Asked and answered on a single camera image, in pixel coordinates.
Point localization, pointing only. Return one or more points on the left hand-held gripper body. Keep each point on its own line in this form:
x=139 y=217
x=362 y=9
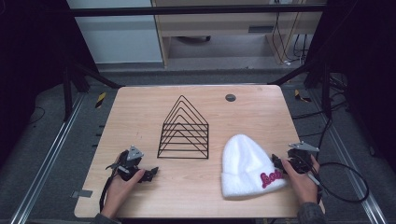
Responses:
x=130 y=165

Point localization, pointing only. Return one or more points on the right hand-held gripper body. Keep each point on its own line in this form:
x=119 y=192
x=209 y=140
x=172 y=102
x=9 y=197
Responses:
x=300 y=158

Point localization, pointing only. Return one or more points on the white knitted beanie hat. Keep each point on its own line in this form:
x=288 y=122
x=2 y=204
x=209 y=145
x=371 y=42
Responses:
x=249 y=165

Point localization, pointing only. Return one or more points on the person's right hand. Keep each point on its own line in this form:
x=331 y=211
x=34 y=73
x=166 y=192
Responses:
x=303 y=186

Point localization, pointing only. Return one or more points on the person's left hand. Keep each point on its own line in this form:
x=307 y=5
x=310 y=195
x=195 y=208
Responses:
x=120 y=193

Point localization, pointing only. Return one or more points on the grey tape strip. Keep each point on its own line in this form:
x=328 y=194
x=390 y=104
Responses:
x=81 y=193

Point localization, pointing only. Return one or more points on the yellow black striped tape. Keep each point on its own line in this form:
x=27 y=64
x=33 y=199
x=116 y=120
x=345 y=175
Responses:
x=301 y=97
x=100 y=99

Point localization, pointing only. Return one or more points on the grey round table grommet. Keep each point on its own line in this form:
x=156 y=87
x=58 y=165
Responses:
x=230 y=98

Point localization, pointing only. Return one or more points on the black curtain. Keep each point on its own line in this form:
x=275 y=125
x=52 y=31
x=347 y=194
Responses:
x=367 y=77
x=31 y=77

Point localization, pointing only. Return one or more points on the white cabinet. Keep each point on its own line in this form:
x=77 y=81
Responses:
x=118 y=40

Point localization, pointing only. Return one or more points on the light wooden desk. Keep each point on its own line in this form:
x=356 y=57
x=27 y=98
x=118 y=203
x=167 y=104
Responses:
x=224 y=25

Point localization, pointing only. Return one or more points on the metal floor rail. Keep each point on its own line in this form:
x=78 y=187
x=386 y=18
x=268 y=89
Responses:
x=46 y=161
x=351 y=168

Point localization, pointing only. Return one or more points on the black frame strut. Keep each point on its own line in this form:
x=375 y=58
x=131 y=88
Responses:
x=326 y=93
x=67 y=93

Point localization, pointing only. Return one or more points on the black horizontal frame bar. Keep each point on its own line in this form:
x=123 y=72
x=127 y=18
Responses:
x=186 y=10

